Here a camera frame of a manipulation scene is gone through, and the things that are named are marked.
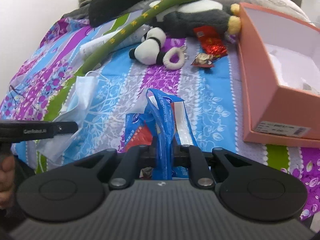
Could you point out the colourful floral bedsheet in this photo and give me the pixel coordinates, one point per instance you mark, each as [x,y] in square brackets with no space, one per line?
[212,98]

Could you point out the light blue face mask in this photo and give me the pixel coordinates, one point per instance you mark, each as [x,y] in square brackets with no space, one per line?
[68,147]

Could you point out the small panda plush keychain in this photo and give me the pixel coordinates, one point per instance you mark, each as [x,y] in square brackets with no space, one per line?
[150,52]

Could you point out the small brown snack wrapper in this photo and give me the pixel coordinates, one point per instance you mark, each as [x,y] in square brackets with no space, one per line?
[203,60]

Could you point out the blue snack bag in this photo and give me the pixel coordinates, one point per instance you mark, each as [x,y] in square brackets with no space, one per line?
[161,116]

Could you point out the left hand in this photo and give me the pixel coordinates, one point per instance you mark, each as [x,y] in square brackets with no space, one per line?
[7,181]

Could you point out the green long plush stick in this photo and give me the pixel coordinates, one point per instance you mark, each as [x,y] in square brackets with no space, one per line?
[100,54]

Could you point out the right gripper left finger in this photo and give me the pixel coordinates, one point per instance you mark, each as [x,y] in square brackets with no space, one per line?
[136,156]

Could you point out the grey white penguin plush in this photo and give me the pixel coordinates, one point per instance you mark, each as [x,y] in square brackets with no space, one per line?
[182,20]

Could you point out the red foil snack packet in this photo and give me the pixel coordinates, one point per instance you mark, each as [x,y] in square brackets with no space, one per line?
[210,41]

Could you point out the orange cardboard box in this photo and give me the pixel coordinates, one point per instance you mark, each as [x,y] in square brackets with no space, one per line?
[279,110]

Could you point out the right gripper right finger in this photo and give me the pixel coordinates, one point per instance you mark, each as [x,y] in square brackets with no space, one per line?
[191,156]

